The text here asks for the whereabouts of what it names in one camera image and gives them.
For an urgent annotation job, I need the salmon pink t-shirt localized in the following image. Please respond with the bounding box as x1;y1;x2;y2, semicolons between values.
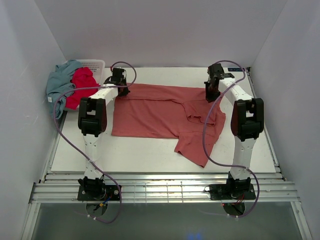
111;83;226;168

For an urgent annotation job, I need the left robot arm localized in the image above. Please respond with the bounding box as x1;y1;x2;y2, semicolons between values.
78;67;130;200

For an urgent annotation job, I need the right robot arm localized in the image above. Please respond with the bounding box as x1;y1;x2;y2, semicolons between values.
204;62;264;200

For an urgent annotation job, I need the blue label sticker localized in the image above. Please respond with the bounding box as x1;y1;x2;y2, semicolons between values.
227;67;244;72

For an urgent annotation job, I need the white plastic laundry basket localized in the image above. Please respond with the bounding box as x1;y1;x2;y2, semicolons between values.
65;59;105;110

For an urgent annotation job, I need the magenta red t-shirt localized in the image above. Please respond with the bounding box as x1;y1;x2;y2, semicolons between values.
65;67;100;110

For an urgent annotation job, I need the grey-blue t-shirt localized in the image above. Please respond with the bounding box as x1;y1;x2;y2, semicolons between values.
46;59;83;119

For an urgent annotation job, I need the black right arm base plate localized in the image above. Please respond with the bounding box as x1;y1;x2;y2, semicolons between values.
203;184;256;200

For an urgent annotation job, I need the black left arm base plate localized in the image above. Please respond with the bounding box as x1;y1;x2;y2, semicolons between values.
77;185;120;202

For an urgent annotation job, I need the aluminium rail frame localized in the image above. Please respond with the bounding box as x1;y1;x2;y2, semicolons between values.
21;130;314;240

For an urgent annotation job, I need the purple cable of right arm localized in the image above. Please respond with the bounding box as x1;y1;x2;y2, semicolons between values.
198;59;261;218

